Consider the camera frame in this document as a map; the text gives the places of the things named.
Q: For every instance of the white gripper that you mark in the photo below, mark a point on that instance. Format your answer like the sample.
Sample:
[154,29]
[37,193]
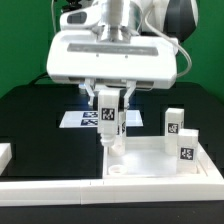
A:
[78,55]

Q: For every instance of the white square table top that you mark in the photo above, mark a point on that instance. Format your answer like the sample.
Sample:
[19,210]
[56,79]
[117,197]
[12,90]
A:
[145,157]

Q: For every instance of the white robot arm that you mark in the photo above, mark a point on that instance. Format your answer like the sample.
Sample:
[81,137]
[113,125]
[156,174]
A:
[171,20]

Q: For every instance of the white marker sheet with tags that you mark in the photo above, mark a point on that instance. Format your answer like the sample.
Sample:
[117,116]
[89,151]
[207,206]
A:
[81,119]

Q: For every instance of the white block at left edge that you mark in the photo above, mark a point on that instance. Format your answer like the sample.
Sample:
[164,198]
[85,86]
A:
[5,156]

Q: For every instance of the white L-shaped obstacle fence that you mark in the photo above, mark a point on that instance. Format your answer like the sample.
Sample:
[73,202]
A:
[116,190]

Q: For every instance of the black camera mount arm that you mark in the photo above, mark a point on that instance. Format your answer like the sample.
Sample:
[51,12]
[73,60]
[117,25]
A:
[72,5]

